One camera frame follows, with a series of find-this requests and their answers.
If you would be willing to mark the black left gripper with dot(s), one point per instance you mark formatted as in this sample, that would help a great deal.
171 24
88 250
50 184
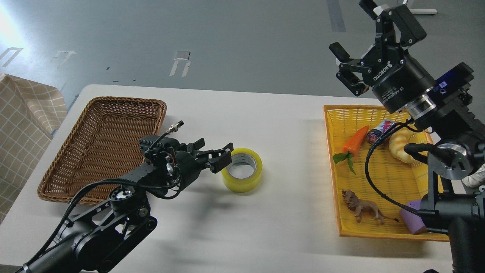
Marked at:
190 165

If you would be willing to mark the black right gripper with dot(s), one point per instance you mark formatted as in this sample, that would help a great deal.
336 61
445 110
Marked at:
396 78

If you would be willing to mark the yellow tape roll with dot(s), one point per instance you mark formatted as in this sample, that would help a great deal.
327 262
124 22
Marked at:
244 173

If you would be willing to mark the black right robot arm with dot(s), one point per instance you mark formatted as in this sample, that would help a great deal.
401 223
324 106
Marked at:
458 154

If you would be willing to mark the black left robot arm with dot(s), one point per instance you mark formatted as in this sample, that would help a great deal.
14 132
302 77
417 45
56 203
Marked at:
106 220

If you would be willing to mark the white stand base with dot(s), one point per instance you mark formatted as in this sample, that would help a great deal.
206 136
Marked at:
409 4

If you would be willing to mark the small purple can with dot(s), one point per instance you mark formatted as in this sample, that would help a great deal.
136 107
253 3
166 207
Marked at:
376 132

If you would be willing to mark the toy croissant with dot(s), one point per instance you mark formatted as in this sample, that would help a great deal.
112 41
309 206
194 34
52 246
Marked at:
397 142

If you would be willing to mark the brown wicker basket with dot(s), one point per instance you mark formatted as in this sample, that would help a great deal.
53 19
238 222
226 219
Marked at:
103 143

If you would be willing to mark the orange toy carrot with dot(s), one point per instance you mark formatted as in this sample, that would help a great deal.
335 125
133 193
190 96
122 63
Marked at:
351 148

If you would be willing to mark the yellow wicker basket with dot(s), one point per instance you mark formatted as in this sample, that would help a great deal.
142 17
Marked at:
400 181

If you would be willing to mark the brown toy lion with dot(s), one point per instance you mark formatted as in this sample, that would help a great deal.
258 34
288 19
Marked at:
358 206

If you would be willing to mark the white shoe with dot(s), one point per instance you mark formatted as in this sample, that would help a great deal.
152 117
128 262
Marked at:
476 179

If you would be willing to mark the purple foam block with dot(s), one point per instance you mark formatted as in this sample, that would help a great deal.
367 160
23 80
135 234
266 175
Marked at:
413 222

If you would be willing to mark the beige checkered cloth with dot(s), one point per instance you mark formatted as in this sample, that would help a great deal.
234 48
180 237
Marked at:
30 112

